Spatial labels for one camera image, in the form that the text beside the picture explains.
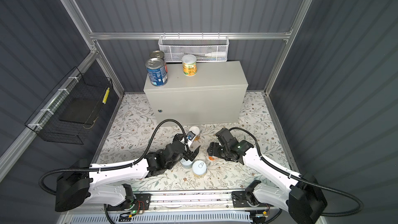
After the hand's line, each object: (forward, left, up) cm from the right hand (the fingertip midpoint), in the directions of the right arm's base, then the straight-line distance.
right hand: (213, 152), depth 81 cm
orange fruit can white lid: (+14, +10, -1) cm, 18 cm away
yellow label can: (-8, +8, -3) cm, 11 cm away
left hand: (+4, +11, +7) cm, 13 cm away
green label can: (-5, +14, -2) cm, 16 cm away
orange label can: (-3, +1, -1) cm, 3 cm away
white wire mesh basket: (+70, +4, +19) cm, 73 cm away
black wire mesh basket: (+11, +70, +22) cm, 74 cm away
